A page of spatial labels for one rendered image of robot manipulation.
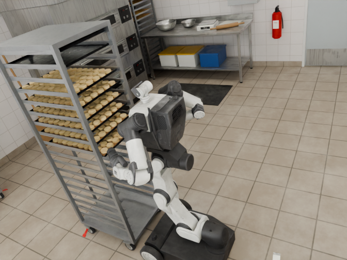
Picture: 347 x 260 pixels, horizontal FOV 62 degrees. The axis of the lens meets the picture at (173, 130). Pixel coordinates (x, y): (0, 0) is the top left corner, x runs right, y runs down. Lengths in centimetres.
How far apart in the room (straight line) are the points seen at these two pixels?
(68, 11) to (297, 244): 354
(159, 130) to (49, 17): 257
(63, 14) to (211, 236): 306
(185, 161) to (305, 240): 128
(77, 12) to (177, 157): 280
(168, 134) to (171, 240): 108
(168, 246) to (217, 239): 43
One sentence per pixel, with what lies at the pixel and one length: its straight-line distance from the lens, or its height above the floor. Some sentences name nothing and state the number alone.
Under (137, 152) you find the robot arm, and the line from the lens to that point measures 153.
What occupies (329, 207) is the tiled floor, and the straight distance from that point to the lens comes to 292.
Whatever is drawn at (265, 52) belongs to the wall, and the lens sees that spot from 561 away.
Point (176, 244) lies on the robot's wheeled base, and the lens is 245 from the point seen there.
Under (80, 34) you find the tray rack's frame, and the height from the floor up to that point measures 181.
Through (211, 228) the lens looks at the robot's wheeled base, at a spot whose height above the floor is 36.
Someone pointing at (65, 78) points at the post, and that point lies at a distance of 174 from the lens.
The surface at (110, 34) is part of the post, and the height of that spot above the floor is 173.
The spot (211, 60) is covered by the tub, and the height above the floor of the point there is 37.
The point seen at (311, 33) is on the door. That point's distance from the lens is 542.
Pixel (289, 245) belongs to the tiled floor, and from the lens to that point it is 261.
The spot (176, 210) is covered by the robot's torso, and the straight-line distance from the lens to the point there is 227.
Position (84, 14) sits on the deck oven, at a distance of 423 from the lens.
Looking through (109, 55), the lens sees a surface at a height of 159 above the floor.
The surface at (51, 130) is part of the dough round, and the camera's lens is 234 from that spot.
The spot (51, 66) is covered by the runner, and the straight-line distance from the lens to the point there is 184.
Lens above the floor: 212
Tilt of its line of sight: 32 degrees down
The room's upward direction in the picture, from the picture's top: 13 degrees counter-clockwise
